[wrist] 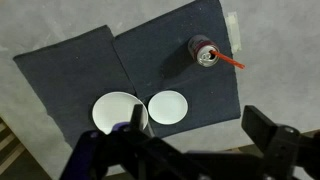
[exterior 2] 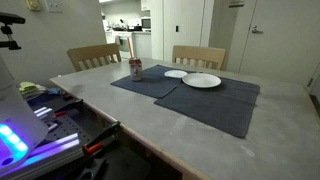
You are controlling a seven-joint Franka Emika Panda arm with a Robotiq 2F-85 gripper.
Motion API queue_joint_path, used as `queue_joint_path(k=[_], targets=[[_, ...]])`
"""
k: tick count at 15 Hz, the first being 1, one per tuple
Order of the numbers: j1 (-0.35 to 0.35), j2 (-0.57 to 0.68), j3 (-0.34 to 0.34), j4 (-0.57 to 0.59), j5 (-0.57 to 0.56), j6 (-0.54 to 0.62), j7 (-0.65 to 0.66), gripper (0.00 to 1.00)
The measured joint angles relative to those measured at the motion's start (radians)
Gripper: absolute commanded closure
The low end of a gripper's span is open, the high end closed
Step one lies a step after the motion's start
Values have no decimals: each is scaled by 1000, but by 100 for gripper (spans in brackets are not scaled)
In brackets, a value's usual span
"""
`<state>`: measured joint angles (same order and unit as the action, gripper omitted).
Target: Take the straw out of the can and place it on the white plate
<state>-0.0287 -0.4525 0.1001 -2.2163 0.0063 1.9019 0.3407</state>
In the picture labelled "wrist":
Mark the pink soda can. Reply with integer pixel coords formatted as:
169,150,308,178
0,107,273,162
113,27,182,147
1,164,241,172
187,35,219,67

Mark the small white plate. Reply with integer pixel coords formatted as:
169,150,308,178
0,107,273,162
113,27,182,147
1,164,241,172
148,90,188,125

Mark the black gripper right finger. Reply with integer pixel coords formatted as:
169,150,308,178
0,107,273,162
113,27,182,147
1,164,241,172
241,105,277,152

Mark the dark blue cloth mat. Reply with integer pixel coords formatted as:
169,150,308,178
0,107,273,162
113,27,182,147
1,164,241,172
13,25,135,146
113,0,241,137

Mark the wooden chair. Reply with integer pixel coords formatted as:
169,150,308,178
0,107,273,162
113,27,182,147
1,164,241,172
0,119,26,175

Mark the beige tape strip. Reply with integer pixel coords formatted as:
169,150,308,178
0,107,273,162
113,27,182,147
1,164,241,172
225,12,242,53

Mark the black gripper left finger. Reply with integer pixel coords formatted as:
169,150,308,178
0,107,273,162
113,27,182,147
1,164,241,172
130,104,143,130

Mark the large white plate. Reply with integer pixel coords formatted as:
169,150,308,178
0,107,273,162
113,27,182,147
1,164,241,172
92,92,148,134

